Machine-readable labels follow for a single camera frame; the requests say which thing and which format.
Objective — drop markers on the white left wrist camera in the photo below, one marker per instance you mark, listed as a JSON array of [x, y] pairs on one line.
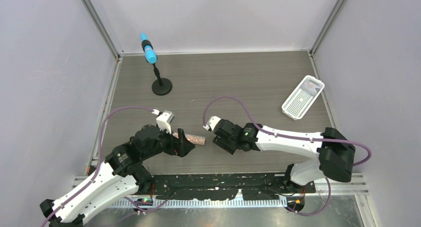
[[163, 120]]

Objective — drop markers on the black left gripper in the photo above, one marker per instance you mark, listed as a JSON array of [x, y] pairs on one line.
[[180, 146]]

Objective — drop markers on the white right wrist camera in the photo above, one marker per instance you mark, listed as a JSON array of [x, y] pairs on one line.
[[211, 123]]

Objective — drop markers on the white perforated plastic basket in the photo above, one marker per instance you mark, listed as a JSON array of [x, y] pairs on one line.
[[302, 97]]

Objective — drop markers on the aluminium frame rail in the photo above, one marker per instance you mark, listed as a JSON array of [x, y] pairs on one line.
[[357, 186]]

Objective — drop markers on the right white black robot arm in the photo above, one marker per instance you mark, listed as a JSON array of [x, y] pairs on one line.
[[329, 155]]

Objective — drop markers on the blue microphone on black stand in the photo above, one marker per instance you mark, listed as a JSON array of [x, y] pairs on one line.
[[161, 86]]

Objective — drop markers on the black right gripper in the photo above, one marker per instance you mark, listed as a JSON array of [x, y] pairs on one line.
[[222, 143]]

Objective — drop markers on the glittery sequin tube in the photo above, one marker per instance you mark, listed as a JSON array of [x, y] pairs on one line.
[[194, 139]]

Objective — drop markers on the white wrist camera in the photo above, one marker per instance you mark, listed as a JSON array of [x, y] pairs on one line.
[[211, 123], [163, 120]]

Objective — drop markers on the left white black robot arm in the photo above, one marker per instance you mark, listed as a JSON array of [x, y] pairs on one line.
[[121, 174]]

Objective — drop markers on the white slotted cable duct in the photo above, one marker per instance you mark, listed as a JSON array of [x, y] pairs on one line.
[[237, 202]]

